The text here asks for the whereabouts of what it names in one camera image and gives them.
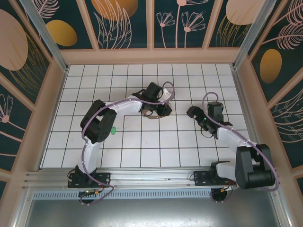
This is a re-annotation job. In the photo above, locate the grey metal sheet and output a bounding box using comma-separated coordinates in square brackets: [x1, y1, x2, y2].
[14, 189, 292, 227]

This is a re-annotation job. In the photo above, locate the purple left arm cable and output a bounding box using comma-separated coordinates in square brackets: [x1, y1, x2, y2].
[79, 81, 177, 206]

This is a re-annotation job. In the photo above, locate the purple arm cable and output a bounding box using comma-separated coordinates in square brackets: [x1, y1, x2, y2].
[79, 81, 177, 206]
[202, 92, 279, 192]

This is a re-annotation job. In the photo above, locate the aluminium side rail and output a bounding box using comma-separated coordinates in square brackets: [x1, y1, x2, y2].
[231, 67, 272, 171]

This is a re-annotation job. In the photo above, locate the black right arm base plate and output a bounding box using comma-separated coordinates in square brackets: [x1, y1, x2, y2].
[193, 170, 235, 187]

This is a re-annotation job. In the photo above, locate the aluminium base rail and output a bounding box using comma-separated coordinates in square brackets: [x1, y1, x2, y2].
[22, 166, 284, 191]

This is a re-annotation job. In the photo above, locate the aluminium frame post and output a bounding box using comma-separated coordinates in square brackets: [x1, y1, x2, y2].
[18, 0, 69, 73]
[232, 0, 277, 70]

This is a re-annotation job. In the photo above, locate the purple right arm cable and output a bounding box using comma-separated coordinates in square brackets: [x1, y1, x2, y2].
[202, 92, 279, 192]

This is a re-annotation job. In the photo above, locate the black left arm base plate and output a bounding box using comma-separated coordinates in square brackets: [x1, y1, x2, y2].
[68, 172, 112, 189]

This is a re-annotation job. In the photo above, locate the grey slotted cable duct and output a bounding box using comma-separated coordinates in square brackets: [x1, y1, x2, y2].
[32, 190, 214, 199]

